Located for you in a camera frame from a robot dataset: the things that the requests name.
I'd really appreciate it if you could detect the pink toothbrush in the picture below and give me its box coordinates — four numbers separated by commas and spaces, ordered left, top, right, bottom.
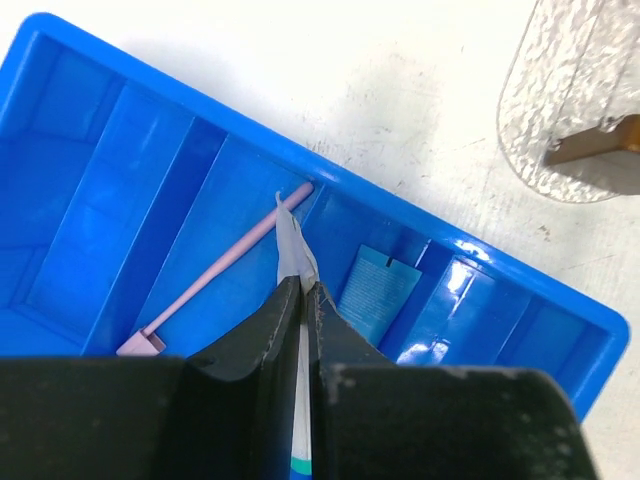
116, 182, 314, 356

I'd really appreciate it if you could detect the blue toothpaste tube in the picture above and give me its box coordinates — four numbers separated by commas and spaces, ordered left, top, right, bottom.
338, 245, 422, 346

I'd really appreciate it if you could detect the clear holder with wooden ends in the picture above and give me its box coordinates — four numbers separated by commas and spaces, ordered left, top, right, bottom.
544, 114, 639, 166

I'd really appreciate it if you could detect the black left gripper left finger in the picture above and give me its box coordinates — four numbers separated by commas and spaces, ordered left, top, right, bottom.
1, 277, 303, 479

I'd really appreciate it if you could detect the clear textured oval tray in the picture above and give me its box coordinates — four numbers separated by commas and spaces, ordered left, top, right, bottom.
497, 1, 639, 203

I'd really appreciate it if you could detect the white toothpaste tube green cap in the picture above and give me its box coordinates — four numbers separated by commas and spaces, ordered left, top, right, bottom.
276, 192, 319, 479

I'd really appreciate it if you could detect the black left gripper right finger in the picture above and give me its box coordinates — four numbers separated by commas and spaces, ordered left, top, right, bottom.
307, 283, 597, 479

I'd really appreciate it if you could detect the blue plastic divided bin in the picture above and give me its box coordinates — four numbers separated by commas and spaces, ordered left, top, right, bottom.
1, 13, 630, 417

